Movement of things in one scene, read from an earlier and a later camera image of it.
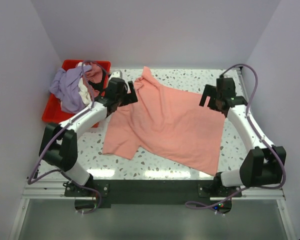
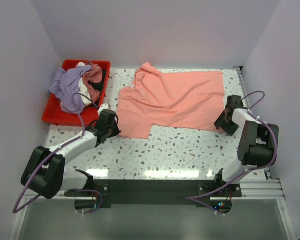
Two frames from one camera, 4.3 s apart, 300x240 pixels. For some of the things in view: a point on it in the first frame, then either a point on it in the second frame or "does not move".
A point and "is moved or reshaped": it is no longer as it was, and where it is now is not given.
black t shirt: [99, 86] does not move
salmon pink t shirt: [166, 125] is moved or reshaped
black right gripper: [209, 91] to [229, 130]
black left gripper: [130, 98] to [116, 131]
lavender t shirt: [64, 86] does not move
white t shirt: [83, 93] does not move
